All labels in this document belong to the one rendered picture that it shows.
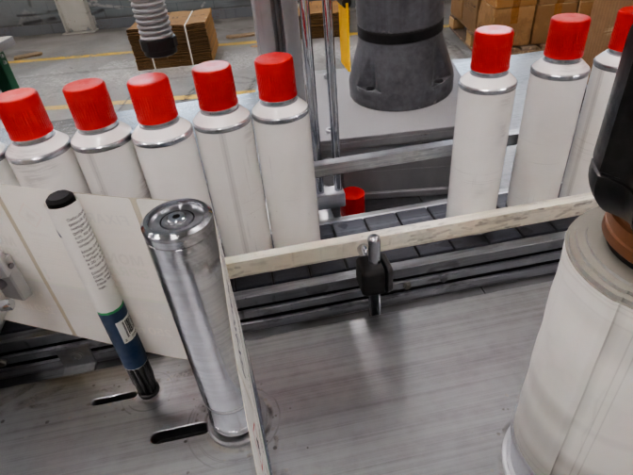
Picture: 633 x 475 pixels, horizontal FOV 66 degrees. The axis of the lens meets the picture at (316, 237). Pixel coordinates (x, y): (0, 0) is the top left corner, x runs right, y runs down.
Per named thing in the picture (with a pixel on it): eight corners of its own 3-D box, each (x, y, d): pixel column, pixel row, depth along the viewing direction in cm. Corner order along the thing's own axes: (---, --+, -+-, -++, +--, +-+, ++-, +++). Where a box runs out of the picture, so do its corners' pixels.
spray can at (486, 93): (456, 239, 52) (479, 40, 40) (437, 213, 56) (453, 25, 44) (502, 231, 53) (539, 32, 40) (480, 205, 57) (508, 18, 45)
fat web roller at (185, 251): (208, 454, 35) (126, 249, 24) (207, 401, 38) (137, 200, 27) (271, 441, 35) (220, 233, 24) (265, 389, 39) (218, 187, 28)
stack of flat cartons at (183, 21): (137, 71, 405) (124, 30, 386) (149, 52, 448) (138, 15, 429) (214, 62, 406) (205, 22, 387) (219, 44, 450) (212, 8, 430)
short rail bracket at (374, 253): (364, 343, 48) (361, 248, 41) (357, 321, 51) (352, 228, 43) (396, 336, 49) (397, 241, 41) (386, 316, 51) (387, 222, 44)
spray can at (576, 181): (575, 218, 54) (633, 19, 41) (548, 194, 58) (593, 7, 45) (619, 210, 54) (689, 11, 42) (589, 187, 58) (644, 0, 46)
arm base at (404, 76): (351, 117, 68) (346, 44, 61) (348, 73, 79) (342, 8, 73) (462, 105, 66) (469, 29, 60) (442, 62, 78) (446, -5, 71)
